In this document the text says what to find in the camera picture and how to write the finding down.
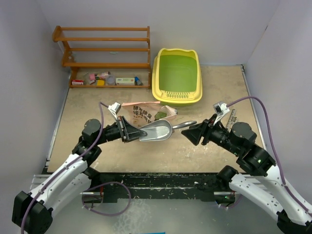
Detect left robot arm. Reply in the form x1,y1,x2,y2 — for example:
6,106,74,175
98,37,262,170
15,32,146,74
12,117,147,234

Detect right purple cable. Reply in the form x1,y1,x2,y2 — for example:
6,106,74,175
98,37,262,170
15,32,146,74
218,96,312,215

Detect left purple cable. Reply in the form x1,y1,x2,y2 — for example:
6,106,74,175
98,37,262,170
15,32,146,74
19,101,132,234

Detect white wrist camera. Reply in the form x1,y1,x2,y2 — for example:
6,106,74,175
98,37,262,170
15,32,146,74
107,102,121,121
213,101,230,125

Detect brown wooden shelf rack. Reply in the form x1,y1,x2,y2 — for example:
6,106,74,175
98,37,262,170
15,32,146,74
52,25,152,89

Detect purple cable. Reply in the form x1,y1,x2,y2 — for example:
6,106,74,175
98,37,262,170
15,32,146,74
19,101,132,234
218,96,312,215

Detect pale green long box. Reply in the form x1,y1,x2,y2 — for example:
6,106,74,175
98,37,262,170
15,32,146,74
116,78,136,86

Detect red white small box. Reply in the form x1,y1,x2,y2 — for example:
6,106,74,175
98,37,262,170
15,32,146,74
71,79,84,85

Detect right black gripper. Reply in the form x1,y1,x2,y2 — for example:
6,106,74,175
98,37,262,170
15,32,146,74
181,113,241,155

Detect blue grey bottle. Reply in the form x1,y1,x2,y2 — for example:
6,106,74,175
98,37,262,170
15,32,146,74
135,77,143,86

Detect yellow green litter box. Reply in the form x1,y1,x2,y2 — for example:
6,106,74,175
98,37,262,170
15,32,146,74
152,48,203,106

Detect pink small package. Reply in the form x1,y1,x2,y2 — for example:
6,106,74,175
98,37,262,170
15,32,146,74
89,74,96,80

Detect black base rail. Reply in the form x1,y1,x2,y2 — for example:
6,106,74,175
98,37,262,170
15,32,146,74
81,169,241,206

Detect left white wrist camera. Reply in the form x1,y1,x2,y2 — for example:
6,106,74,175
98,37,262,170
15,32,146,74
107,102,121,121

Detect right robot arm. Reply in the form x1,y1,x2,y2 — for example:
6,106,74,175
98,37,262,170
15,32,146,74
181,117,312,234

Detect green litter pellets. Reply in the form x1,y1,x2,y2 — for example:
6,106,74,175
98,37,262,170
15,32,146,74
154,111,168,121

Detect pink cat litter bag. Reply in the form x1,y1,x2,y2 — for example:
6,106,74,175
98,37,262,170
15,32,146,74
121,101,177,127

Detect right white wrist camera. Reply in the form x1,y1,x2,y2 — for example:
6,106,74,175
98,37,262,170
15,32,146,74
213,101,230,125

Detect clear plastic cup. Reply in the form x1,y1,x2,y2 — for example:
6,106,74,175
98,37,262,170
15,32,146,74
105,75,116,86

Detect silver metal scoop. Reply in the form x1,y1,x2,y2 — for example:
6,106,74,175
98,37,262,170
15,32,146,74
139,119,197,142

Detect yellow small block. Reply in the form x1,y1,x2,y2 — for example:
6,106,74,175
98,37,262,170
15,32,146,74
96,80,105,86

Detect metal bag clip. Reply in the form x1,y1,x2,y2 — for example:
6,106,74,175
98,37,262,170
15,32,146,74
226,109,237,130

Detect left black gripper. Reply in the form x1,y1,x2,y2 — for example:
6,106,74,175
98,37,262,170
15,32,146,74
95,116,146,145

